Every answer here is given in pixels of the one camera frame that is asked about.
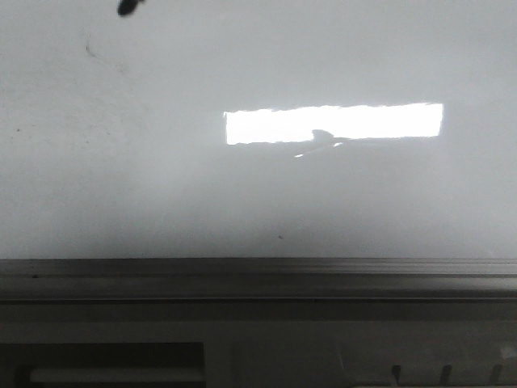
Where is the white whiteboard marker pen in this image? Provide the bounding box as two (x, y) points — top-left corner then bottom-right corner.
(116, 0), (145, 18)

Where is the white whiteboard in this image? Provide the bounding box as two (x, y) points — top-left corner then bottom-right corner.
(1, 1), (516, 259)

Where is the aluminium whiteboard frame rail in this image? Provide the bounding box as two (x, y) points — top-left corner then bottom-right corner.
(1, 258), (516, 302)

